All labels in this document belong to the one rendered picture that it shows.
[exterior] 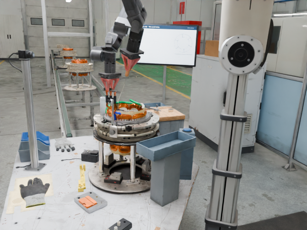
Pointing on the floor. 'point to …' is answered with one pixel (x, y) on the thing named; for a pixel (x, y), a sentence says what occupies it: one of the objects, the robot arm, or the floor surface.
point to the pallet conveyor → (64, 121)
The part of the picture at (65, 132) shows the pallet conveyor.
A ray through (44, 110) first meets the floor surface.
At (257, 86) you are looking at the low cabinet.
